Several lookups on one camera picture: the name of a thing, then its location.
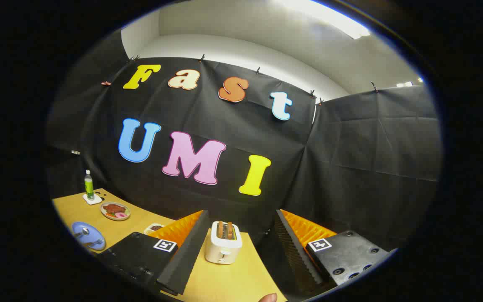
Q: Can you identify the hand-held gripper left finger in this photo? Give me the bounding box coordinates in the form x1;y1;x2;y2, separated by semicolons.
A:
97;210;210;297

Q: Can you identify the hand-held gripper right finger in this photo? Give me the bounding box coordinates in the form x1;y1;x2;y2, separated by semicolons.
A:
274;209;393;295

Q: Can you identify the metal spoon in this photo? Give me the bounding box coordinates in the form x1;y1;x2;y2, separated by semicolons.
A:
74;228;101;246

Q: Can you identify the white toaster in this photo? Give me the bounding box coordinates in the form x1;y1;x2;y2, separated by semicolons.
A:
205;221;243;265

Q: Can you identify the plate with meat and vegetables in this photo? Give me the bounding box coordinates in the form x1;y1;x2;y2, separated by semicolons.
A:
100;202;131;221

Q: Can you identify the blue round plate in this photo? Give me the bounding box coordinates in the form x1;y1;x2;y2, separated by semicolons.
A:
71;221;106;251

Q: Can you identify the black backdrop cloth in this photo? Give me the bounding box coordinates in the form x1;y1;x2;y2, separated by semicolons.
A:
44;29;442;252

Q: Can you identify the green plastic bottle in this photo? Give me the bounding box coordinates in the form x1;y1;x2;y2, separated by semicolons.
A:
84;169;95;200

